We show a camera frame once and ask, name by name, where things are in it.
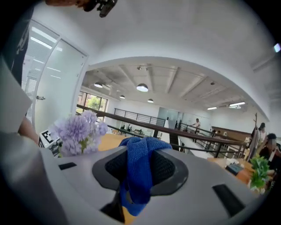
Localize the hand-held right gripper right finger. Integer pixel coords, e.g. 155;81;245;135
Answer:
131;147;259;225

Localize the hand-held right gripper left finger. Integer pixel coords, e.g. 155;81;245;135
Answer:
0;131;129;225

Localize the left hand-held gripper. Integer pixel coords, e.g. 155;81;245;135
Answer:
39;129;63;158

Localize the white vase with purple flowers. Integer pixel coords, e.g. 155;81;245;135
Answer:
51;109;108;158

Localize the blue cloth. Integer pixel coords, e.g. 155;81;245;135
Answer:
118;136;173;217

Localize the person's left forearm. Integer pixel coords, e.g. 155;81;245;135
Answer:
17;116;40;145

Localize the green potted plant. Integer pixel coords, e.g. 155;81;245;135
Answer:
249;155;273;195

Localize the wooden desk with white legs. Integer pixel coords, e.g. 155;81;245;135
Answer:
207;157;264;194

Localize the dark rectangular box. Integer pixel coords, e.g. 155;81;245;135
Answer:
225;163;244;176

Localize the frosted glass door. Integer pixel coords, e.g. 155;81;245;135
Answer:
32;38;88;134

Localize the black metal balcony railing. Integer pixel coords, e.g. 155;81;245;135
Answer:
114;108;166;127

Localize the coat rack with grey coat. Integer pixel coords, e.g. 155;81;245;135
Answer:
248;112;262;162

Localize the person's black shirt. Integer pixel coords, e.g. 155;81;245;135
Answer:
2;6;33;86

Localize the person's head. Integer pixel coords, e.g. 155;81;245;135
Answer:
45;0;85;7

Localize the large window black frame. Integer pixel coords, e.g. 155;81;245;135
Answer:
76;91;108;123

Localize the black head-worn camera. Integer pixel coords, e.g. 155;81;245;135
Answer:
83;0;118;18

